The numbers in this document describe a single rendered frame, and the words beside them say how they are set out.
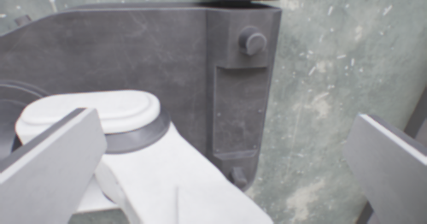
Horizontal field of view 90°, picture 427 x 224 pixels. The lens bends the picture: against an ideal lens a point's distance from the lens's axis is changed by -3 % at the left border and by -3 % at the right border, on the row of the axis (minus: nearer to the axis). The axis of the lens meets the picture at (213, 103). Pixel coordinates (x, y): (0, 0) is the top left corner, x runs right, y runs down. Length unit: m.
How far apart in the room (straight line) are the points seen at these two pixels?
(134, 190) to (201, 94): 0.27
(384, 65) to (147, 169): 0.87
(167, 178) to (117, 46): 0.27
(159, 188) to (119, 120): 0.12
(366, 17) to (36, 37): 0.85
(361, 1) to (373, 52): 0.19
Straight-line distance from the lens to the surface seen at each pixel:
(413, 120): 1.26
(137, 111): 0.35
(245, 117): 0.53
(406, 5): 0.95
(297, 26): 0.72
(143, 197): 0.29
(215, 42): 0.44
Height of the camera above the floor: 0.61
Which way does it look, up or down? 59 degrees down
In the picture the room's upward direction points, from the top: 160 degrees clockwise
